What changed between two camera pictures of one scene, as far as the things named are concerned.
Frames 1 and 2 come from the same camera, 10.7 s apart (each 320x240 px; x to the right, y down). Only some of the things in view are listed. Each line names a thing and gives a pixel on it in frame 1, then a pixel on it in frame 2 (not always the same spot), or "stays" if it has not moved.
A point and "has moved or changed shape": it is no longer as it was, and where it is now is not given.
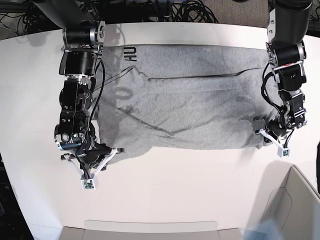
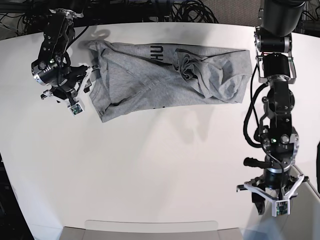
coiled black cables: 193,11 stays
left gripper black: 90,154 → 70,81
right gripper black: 278,126 → 273,183
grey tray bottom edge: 117,230 stays
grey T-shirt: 182,96 has moved or changed shape
